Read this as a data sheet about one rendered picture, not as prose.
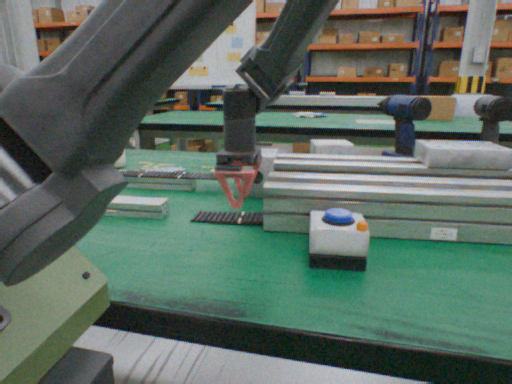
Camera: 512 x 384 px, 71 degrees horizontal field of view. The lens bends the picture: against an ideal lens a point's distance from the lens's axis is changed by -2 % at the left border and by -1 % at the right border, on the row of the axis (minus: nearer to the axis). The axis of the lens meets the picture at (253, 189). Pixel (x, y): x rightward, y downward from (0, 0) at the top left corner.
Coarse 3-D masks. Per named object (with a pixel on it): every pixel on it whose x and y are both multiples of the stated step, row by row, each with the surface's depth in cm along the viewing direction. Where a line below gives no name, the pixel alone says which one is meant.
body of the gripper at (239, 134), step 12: (228, 120) 62; (240, 120) 61; (252, 120) 62; (228, 132) 63; (240, 132) 62; (252, 132) 63; (228, 144) 63; (240, 144) 62; (252, 144) 64; (216, 156) 61; (228, 156) 61; (240, 156) 61; (252, 156) 61
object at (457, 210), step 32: (288, 192) 61; (320, 192) 61; (352, 192) 60; (384, 192) 59; (416, 192) 58; (448, 192) 58; (480, 192) 58; (288, 224) 63; (384, 224) 61; (416, 224) 60; (448, 224) 59; (480, 224) 59
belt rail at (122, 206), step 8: (120, 200) 71; (128, 200) 71; (136, 200) 71; (144, 200) 71; (152, 200) 71; (160, 200) 71; (168, 200) 73; (112, 208) 71; (120, 208) 71; (128, 208) 70; (136, 208) 70; (144, 208) 70; (152, 208) 69; (160, 208) 69; (168, 208) 73; (120, 216) 71; (128, 216) 71; (136, 216) 70; (144, 216) 70; (152, 216) 70; (160, 216) 70
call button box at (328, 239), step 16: (320, 224) 52; (336, 224) 51; (352, 224) 52; (320, 240) 50; (336, 240) 50; (352, 240) 50; (368, 240) 49; (320, 256) 51; (336, 256) 51; (352, 256) 50
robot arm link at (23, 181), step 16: (0, 128) 21; (0, 144) 21; (16, 144) 22; (0, 160) 21; (16, 160) 21; (32, 160) 22; (0, 176) 20; (16, 176) 21; (32, 176) 21; (48, 176) 22; (0, 192) 20; (16, 192) 20; (0, 208) 20
